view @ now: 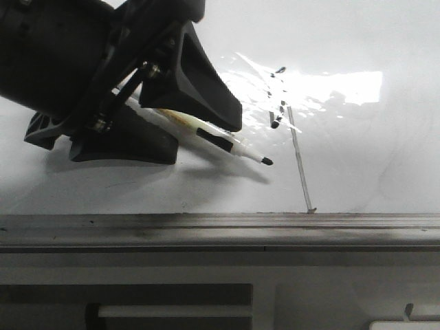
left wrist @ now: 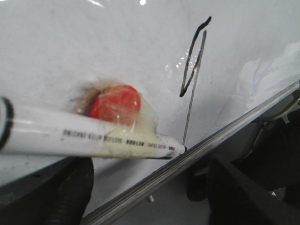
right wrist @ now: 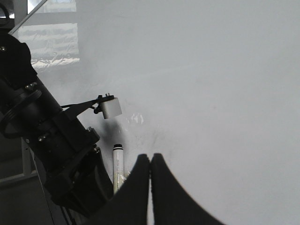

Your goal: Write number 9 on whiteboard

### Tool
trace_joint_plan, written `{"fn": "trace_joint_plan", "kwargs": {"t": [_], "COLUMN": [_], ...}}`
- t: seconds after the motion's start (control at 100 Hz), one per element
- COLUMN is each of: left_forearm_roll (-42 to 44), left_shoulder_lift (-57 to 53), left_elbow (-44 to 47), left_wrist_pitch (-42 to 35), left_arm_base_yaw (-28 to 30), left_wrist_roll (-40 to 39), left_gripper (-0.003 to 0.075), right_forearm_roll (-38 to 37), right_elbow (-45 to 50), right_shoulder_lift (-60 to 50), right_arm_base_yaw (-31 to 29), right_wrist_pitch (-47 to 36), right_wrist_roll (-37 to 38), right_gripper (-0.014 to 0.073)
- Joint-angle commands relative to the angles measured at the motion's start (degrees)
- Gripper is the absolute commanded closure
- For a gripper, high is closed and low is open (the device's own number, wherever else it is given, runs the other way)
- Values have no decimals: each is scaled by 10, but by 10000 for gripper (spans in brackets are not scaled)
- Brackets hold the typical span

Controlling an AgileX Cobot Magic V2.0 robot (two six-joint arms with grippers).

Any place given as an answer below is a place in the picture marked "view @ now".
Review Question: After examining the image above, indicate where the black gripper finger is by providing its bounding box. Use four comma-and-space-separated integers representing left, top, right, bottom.
140, 21, 242, 132
24, 104, 179, 165

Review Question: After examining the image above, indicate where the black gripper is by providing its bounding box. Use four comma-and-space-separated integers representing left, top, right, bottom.
1, 1, 205, 133

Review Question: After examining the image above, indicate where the white whiteboard marker pen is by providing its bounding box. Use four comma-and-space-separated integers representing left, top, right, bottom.
126, 90, 274, 166

